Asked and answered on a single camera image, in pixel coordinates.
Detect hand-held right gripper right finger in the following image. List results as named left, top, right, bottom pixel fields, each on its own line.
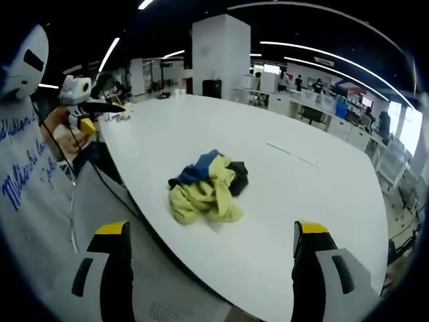
left=290, top=219, right=383, bottom=322

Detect black cable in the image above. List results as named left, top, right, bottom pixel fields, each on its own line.
left=32, top=99, right=138, bottom=217

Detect black cabinet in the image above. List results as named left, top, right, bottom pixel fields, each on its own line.
left=202, top=79, right=223, bottom=99

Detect black office chair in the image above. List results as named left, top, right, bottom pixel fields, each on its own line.
left=299, top=105, right=323, bottom=126

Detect white chest-worn device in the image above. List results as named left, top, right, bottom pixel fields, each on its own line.
left=0, top=24, right=50, bottom=101

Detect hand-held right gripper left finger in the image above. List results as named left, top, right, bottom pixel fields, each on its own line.
left=71, top=220, right=135, bottom=322

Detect yellow blue black garment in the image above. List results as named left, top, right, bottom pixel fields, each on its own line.
left=167, top=149, right=251, bottom=226

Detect person's left hand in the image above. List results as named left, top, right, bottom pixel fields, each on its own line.
left=43, top=106, right=73, bottom=144

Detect row of white desks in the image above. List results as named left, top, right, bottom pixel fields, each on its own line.
left=234, top=86, right=412, bottom=189

